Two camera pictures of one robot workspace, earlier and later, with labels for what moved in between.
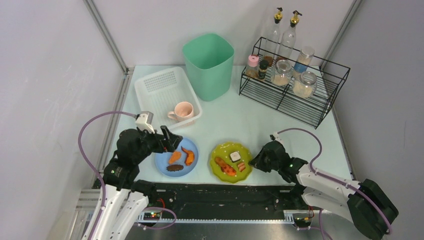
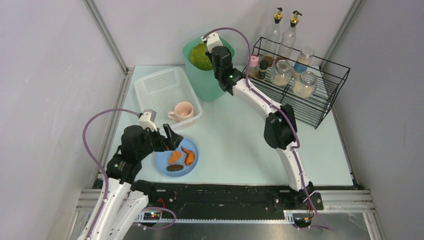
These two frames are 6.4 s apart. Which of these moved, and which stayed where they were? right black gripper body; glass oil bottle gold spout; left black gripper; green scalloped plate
Moved: green scalloped plate; right black gripper body
Stayed: left black gripper; glass oil bottle gold spout
